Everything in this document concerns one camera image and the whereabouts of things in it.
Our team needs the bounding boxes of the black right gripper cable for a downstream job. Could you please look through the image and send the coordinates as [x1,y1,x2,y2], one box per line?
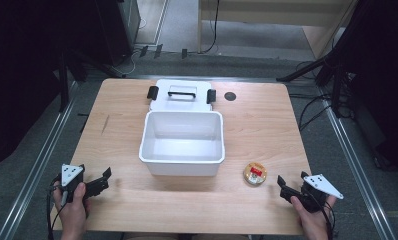
[306,189,338,240]

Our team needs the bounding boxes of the metal floor rail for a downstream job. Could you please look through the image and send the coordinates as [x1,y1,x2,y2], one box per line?
[0,81,79,240]
[318,88,398,240]

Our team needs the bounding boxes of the black hanging cable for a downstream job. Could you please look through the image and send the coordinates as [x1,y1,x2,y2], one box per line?
[201,0,221,55]

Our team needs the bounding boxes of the round gold tin red label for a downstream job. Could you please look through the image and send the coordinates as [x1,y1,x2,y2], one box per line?
[242,161,268,187]

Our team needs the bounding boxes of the light wooden furniture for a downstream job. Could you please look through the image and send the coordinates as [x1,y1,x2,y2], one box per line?
[196,0,359,60]

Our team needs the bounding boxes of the black floor cables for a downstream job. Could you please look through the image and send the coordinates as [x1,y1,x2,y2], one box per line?
[288,59,355,132]

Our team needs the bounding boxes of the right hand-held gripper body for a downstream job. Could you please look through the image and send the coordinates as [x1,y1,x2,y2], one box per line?
[298,170,345,214]

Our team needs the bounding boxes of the black tripod stand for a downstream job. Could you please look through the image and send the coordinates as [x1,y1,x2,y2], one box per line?
[275,19,365,118]

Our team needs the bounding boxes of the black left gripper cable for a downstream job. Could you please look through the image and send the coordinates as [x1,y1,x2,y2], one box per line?
[45,179,70,240]

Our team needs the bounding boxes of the person's right hand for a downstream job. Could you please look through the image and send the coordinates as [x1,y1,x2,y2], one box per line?
[289,194,337,236]

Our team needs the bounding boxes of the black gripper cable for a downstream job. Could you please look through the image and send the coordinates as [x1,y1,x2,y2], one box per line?
[306,189,338,240]
[45,179,70,240]

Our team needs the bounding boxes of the white box lid black handle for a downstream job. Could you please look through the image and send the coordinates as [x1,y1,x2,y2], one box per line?
[146,78,218,113]

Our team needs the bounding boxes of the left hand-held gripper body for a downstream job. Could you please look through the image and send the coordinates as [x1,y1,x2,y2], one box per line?
[50,163,92,205]

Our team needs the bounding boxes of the person's left hand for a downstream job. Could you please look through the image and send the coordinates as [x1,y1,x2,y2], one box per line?
[52,181,91,232]

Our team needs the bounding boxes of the black cabinet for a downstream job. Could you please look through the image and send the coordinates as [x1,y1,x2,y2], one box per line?
[94,0,142,67]

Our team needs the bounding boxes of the black metal stand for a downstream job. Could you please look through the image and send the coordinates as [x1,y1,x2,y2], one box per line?
[52,43,128,113]

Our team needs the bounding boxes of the white plastic storage box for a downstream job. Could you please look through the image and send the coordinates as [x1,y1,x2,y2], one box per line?
[138,110,226,177]

